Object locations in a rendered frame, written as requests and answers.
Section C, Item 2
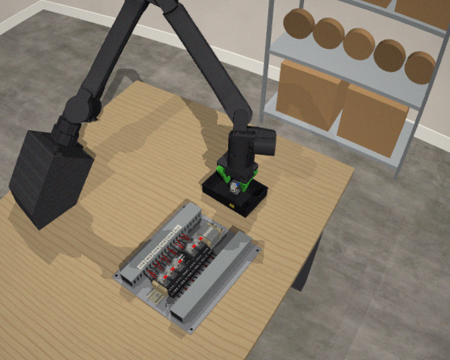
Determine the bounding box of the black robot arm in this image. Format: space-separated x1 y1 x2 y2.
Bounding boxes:
40 0 276 168

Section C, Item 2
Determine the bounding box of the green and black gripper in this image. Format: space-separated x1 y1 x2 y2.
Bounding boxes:
216 151 258 192

